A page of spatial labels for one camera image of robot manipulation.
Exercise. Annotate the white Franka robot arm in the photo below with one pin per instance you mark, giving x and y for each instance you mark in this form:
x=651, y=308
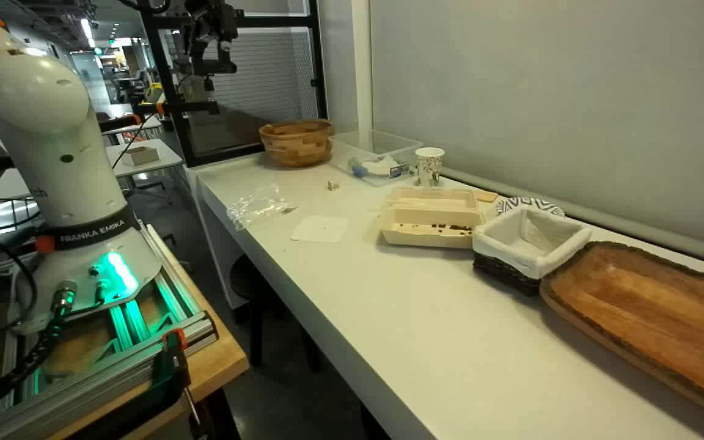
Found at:
x=49, y=147

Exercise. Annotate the clear plastic container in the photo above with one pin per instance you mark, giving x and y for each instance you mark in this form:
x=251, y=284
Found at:
x=376, y=159

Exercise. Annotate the white paper napkin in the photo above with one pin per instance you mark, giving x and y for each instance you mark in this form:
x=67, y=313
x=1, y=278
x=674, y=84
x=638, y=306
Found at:
x=320, y=228

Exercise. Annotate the light wooden box tray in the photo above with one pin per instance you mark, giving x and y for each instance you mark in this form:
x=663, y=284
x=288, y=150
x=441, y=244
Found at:
x=434, y=217

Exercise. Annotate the patterned paper cup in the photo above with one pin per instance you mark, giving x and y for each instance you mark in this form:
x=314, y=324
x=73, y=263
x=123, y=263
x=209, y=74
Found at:
x=429, y=165

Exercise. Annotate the woven wooden bowl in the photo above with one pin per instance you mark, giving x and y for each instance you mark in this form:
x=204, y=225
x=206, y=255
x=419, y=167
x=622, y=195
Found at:
x=297, y=143

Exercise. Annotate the clear plastic bag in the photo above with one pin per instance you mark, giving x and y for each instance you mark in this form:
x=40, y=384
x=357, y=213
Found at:
x=254, y=206

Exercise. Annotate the black white patterned dish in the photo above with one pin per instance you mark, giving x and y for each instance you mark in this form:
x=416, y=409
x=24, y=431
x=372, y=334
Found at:
x=524, y=203

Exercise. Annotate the dark basket with white liner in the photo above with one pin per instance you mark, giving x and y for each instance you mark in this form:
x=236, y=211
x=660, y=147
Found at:
x=529, y=246

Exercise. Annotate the wooden base board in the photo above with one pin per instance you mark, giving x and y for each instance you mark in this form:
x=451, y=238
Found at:
x=212, y=357

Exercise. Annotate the small white side table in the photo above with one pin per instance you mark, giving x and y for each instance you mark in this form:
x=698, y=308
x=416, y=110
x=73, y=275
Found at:
x=145, y=158

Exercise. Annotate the black orange bar clamp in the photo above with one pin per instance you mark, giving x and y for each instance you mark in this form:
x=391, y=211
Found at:
x=172, y=376

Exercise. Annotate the red round knob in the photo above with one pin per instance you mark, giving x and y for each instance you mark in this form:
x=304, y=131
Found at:
x=44, y=244

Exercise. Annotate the brown wooden serving tray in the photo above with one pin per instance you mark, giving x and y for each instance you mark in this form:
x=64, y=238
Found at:
x=654, y=319

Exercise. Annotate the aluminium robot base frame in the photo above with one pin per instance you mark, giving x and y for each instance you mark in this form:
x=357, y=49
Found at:
x=148, y=313

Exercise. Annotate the black camera on stand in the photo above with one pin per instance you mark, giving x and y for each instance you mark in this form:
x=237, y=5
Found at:
x=206, y=37

